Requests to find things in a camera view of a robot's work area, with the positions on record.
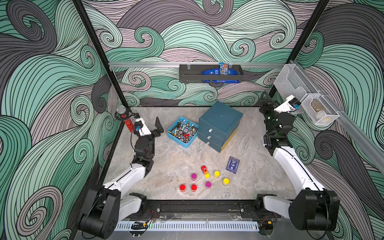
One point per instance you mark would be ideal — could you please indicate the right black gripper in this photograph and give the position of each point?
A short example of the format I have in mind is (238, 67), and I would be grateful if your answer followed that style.
(268, 109)

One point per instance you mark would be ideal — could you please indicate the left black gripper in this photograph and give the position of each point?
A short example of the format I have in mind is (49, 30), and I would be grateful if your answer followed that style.
(158, 130)

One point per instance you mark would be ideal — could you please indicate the teal drawer cabinet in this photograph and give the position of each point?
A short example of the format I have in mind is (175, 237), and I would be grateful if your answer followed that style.
(218, 124)

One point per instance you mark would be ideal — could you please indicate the purple paint can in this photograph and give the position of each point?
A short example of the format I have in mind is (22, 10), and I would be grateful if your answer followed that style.
(208, 185)
(193, 177)

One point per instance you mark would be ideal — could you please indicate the red paint can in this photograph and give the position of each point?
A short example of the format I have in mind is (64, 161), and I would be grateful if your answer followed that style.
(182, 188)
(194, 187)

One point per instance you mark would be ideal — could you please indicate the yellow paint can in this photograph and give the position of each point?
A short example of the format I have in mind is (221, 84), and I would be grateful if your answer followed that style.
(217, 174)
(226, 181)

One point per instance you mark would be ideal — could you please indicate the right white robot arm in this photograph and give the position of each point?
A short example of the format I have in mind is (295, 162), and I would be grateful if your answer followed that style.
(314, 208)

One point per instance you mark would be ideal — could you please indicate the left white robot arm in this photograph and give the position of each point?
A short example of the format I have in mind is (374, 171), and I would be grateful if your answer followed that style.
(106, 205)

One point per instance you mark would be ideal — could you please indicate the blue tray of hardware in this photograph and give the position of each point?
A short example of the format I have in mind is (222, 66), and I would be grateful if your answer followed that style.
(183, 132)

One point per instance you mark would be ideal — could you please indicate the black tripod with red microphone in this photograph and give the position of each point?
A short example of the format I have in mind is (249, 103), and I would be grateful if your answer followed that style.
(123, 114)

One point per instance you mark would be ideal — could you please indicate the red yellow toy car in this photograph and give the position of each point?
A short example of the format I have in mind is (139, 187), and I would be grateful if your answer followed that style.
(205, 172)

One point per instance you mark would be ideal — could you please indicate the blue snack packet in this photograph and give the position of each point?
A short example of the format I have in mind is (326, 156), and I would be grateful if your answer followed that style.
(222, 70)

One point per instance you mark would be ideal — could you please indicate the blue playing card box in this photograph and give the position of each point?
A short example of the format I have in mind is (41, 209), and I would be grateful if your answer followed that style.
(233, 165)

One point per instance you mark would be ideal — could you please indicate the clear wall bin large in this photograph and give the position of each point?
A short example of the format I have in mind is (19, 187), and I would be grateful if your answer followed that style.
(292, 81)

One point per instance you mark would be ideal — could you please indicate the clear wall bin small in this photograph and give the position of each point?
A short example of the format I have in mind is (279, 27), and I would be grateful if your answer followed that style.
(319, 110)

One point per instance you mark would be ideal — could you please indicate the black wall basket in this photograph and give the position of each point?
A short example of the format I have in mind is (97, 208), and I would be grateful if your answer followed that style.
(193, 73)

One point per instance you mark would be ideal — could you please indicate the aluminium wall rail back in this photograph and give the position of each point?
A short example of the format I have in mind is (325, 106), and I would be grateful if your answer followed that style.
(152, 64)

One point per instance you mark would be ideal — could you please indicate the aluminium wall rail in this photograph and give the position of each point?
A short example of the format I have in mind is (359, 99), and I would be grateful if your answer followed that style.
(152, 64)
(373, 152)

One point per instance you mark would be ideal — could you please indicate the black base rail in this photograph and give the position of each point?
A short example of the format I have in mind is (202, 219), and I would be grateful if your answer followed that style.
(246, 208)

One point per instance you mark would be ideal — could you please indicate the aluminium wall rail right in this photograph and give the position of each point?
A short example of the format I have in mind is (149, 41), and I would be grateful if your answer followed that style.
(373, 152)

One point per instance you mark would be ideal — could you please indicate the white slotted cable duct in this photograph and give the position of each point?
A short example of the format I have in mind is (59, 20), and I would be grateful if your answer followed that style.
(211, 226)

